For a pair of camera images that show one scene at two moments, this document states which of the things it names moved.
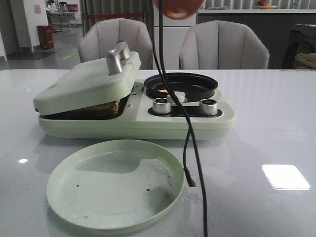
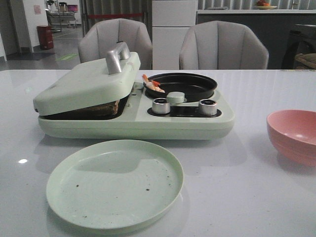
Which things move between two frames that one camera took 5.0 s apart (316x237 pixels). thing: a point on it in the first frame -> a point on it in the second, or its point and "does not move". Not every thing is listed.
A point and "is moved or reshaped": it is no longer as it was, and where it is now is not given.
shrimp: [163, 91] is moved or reshaped
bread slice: [110, 108] does not move
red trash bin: [46, 36] does not move
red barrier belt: [114, 15] does not move
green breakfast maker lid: [98, 82] does not move
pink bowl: [181, 10] -> [293, 134]
